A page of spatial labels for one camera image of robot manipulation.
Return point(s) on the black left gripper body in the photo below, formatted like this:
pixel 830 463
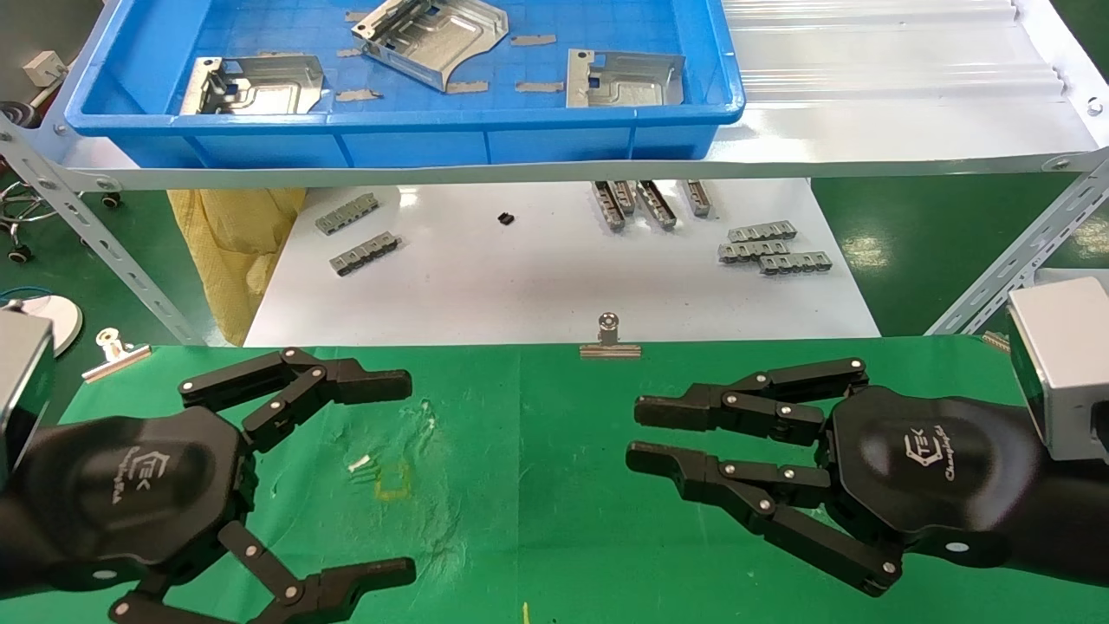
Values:
pixel 130 485

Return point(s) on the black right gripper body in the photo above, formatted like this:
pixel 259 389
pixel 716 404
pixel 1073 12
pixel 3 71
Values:
pixel 927 459

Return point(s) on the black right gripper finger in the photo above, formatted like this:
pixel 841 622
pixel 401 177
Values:
pixel 762 507
pixel 736 403

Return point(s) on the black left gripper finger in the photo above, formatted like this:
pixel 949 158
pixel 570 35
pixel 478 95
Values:
pixel 295 381
pixel 346 585

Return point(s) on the galvanized sheet metal bracket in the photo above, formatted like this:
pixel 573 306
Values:
pixel 624 87
pixel 260 87
pixel 433 43

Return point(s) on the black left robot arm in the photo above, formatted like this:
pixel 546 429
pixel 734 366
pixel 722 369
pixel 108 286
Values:
pixel 13 542

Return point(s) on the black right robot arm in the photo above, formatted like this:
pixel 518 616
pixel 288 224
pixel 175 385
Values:
pixel 1074 511

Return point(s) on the yellow woven bag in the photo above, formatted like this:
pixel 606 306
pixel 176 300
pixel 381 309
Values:
pixel 234 251

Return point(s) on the white round stand base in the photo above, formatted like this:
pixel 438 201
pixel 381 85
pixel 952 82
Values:
pixel 56 316

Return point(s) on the green table cloth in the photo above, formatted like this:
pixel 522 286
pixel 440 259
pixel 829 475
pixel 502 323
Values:
pixel 537 451

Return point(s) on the white shelf board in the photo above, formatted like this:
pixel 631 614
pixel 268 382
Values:
pixel 520 277

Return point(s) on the blue plastic tray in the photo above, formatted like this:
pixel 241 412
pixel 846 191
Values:
pixel 433 143

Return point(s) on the chrome chair base with casters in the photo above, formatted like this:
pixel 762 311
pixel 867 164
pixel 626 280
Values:
pixel 19 212

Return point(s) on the white metal shelving rack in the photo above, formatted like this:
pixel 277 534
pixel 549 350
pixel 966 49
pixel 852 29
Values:
pixel 520 171

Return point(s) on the white socket box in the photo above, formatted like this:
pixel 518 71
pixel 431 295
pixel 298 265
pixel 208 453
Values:
pixel 45 68

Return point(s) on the grey slotted metal rail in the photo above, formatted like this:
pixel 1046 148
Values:
pixel 762 232
pixel 752 251
pixel 608 210
pixel 698 199
pixel 795 263
pixel 656 205
pixel 366 254
pixel 346 214
pixel 625 198

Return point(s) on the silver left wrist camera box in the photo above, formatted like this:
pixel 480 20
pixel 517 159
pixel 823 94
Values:
pixel 22 381

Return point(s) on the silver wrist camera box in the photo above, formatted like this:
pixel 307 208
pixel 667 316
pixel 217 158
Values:
pixel 22 381
pixel 1066 364

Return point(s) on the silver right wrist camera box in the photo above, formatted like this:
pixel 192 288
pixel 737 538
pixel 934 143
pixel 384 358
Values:
pixel 1066 364

